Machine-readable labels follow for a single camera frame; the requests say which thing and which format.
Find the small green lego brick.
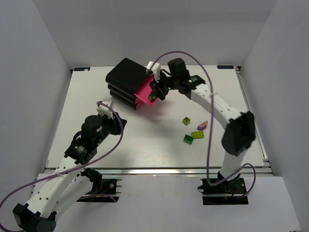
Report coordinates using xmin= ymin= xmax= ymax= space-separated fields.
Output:
xmin=148 ymin=94 xmax=157 ymax=102

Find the pink top drawer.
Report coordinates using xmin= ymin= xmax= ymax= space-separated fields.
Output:
xmin=134 ymin=74 xmax=156 ymax=106

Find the pink drawer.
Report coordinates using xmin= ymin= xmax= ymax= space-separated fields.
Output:
xmin=135 ymin=101 xmax=144 ymax=110
xmin=134 ymin=74 xmax=156 ymax=106

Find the dark green lego brick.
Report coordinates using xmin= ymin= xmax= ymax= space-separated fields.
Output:
xmin=183 ymin=134 xmax=194 ymax=145

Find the lime long lego brick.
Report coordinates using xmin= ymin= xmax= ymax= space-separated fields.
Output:
xmin=191 ymin=131 xmax=205 ymax=139

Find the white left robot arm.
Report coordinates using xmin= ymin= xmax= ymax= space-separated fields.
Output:
xmin=13 ymin=112 xmax=127 ymax=232

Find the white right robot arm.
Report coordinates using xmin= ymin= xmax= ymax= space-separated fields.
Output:
xmin=146 ymin=58 xmax=255 ymax=189

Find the pink lower drawer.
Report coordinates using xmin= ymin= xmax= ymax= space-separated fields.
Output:
xmin=135 ymin=101 xmax=144 ymax=110

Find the black drawer cabinet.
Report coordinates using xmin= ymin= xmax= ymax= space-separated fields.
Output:
xmin=105 ymin=58 xmax=149 ymax=110

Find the lime square lego brick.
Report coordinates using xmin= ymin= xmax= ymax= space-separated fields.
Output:
xmin=183 ymin=117 xmax=191 ymax=125

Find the purple butterfly lego brick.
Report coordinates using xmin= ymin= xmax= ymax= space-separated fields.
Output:
xmin=197 ymin=121 xmax=208 ymax=131

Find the blue label right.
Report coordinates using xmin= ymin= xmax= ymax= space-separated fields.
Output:
xmin=217 ymin=65 xmax=234 ymax=69

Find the blue label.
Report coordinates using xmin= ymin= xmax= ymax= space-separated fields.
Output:
xmin=217 ymin=65 xmax=234 ymax=69
xmin=73 ymin=67 xmax=90 ymax=72

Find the blue label left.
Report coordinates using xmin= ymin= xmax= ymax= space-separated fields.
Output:
xmin=73 ymin=67 xmax=90 ymax=72

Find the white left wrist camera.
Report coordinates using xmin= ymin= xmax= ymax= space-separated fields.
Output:
xmin=97 ymin=100 xmax=114 ymax=119

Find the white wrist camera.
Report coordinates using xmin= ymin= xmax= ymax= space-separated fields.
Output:
xmin=97 ymin=100 xmax=114 ymax=119
xmin=146 ymin=61 xmax=161 ymax=83

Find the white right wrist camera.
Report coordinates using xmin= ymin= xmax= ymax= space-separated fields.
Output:
xmin=146 ymin=61 xmax=161 ymax=83

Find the aluminium table edge rail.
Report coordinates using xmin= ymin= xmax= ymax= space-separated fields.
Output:
xmin=44 ymin=166 xmax=275 ymax=176

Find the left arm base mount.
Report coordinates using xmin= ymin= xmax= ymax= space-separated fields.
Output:
xmin=77 ymin=175 xmax=123 ymax=203

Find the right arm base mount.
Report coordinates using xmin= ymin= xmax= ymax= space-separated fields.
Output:
xmin=197 ymin=178 xmax=249 ymax=205

